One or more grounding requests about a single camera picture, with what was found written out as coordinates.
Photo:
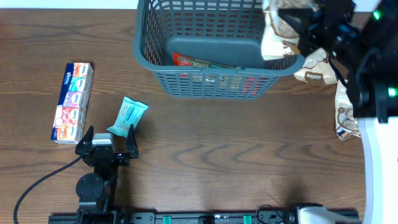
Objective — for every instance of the grey plastic basket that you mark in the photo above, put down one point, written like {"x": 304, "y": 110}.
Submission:
{"x": 227, "y": 32}

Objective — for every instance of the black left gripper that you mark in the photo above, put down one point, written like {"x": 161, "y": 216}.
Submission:
{"x": 124, "y": 158}

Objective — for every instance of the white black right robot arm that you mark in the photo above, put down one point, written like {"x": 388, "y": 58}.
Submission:
{"x": 370, "y": 55}

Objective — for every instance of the white brown snack bag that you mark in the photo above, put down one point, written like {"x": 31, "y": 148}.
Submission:
{"x": 279, "y": 40}

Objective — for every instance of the Kleenex tissue multipack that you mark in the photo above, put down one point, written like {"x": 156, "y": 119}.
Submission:
{"x": 70, "y": 112}

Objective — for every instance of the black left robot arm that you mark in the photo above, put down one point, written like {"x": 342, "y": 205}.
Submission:
{"x": 97, "y": 190}

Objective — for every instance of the beige snack bag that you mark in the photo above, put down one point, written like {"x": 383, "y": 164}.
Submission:
{"x": 346, "y": 124}

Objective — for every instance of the white snack bag top right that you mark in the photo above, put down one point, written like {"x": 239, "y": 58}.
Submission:
{"x": 317, "y": 69}

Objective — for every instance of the teal wet wipes pack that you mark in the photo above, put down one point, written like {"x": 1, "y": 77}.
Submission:
{"x": 129, "y": 114}

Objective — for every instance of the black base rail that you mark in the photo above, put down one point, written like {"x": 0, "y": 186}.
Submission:
{"x": 264, "y": 216}

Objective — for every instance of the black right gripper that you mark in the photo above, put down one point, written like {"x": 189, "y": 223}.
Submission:
{"x": 308, "y": 33}

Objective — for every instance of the red spaghetti package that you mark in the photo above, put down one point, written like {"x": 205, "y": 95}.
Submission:
{"x": 217, "y": 85}

